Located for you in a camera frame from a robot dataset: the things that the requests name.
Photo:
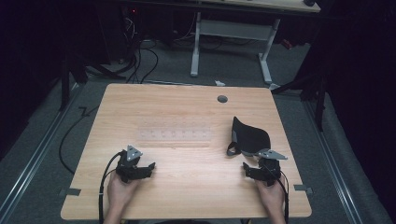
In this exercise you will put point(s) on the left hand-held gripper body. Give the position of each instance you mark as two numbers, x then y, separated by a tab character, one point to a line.
128	161

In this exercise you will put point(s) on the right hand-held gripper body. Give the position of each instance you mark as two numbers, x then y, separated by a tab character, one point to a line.
269	168

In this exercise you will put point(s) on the black face mask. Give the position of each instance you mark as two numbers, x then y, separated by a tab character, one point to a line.
249	138

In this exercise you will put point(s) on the person's right hand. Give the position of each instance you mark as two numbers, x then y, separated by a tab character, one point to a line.
271	195

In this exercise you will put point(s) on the person's left hand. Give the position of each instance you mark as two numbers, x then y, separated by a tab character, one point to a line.
120	190

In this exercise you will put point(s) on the grey tape strip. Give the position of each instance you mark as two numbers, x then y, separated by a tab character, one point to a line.
302	188
71	192

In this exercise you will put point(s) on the black metal stand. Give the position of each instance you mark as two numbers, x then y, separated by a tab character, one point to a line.
317	102
65	84

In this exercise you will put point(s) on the small white scrap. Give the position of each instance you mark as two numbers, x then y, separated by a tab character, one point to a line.
219	83

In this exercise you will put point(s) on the small red object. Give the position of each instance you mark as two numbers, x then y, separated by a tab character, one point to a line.
287	44

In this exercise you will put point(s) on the dark round object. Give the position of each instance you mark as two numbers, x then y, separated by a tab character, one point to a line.
309	2

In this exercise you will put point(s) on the metal floor rail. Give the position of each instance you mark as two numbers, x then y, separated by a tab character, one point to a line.
37	155
333	161

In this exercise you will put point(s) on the white metal desk frame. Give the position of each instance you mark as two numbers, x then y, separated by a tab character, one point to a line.
231	31

